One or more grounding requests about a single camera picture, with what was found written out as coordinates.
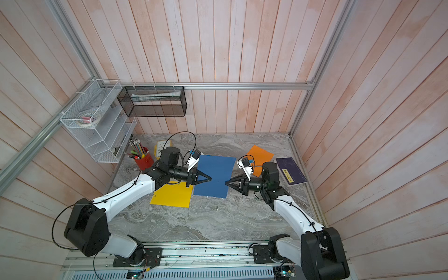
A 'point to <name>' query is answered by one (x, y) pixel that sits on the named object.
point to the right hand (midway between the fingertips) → (227, 183)
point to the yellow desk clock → (161, 145)
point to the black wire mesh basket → (153, 101)
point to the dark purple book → (290, 171)
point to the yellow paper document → (174, 193)
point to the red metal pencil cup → (144, 161)
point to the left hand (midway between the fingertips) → (208, 181)
